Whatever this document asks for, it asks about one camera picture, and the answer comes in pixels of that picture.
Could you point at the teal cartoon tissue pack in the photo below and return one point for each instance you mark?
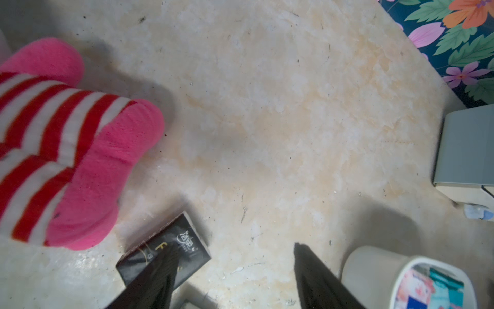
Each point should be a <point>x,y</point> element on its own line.
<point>449,292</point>

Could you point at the pink Tempo tissue pack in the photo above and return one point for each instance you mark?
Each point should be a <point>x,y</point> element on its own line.
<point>414,291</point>

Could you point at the pale blue mini drawer chest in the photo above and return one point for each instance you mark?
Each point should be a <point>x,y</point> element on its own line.
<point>464,166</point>

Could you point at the pink white striped plush toy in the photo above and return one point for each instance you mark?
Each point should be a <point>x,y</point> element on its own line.
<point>66,153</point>

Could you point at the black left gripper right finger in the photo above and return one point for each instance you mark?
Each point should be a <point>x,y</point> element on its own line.
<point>317,286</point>

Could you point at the white plastic storage box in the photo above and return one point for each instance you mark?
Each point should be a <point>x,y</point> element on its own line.
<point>384,279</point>

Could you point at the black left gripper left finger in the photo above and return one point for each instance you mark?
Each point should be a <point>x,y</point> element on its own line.
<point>154,286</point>

